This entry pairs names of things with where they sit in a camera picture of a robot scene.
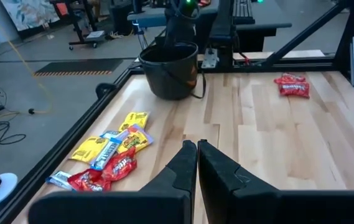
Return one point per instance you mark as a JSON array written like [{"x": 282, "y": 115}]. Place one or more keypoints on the red Skittles candy pack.
[
  {"x": 88, "y": 182},
  {"x": 294, "y": 90},
  {"x": 120, "y": 165},
  {"x": 290, "y": 77}
]

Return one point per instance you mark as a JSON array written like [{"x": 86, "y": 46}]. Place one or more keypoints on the grey side desk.
[{"x": 170, "y": 14}]

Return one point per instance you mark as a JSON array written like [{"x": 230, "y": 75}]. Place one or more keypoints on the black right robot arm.
[{"x": 223, "y": 31}]

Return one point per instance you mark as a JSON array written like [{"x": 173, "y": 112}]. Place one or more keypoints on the yellow purple Sour Patch pack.
[{"x": 136, "y": 140}]

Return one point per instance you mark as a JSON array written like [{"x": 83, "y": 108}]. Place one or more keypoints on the black rolling cart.
[{"x": 95, "y": 35}]

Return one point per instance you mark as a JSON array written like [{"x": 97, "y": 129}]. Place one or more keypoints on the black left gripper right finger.
[{"x": 273, "y": 208}]

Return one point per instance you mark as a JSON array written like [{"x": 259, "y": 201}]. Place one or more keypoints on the black keyboard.
[{"x": 243, "y": 11}]

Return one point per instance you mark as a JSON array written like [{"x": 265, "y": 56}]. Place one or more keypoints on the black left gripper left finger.
[{"x": 117, "y": 208}]

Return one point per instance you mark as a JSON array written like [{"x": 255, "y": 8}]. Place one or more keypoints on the yellow candy pack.
[
  {"x": 134, "y": 120},
  {"x": 88, "y": 151}
]

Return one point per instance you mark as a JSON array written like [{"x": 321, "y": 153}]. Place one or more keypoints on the blue silver Hershey's bar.
[
  {"x": 109, "y": 134},
  {"x": 105, "y": 155},
  {"x": 58, "y": 180}
]

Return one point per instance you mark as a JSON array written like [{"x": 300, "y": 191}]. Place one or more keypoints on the black hazard stripe floor mat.
[{"x": 77, "y": 67}]

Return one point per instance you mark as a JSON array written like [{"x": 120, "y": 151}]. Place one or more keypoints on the black jack-o-lantern bucket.
[{"x": 170, "y": 74}]

